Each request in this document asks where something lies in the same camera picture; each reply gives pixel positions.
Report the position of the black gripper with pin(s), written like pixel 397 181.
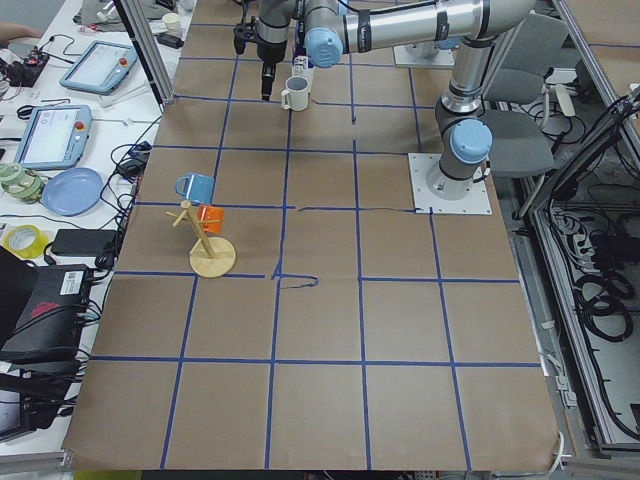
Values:
pixel 271 51

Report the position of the white ribbed mug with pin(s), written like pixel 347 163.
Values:
pixel 295 95

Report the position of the blue white milk carton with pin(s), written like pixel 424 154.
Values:
pixel 302 67

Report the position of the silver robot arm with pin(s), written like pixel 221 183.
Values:
pixel 434 34

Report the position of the paper cup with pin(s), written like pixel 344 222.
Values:
pixel 172 23

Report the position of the orange cup on tree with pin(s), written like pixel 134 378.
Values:
pixel 210 218

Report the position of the blue mug on tree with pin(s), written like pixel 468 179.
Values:
pixel 196 188

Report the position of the upper teach pendant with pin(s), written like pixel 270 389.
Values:
pixel 101 68

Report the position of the teach pendant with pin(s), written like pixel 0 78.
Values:
pixel 101 68
pixel 55 137

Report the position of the wooden mug tree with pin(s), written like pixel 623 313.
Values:
pixel 211 256

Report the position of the light blue plate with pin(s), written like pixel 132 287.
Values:
pixel 73 191

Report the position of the lower teach pendant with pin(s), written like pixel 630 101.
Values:
pixel 55 137

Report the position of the black power adapter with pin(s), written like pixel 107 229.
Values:
pixel 82 242

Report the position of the grey office chair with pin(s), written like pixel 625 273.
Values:
pixel 519 147

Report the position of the green glass jar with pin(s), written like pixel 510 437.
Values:
pixel 21 183

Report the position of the yellow tape roll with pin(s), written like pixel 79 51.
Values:
pixel 27 241

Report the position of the black computer box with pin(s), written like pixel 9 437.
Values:
pixel 40 314

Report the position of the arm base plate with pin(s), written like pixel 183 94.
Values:
pixel 434 193
pixel 423 55

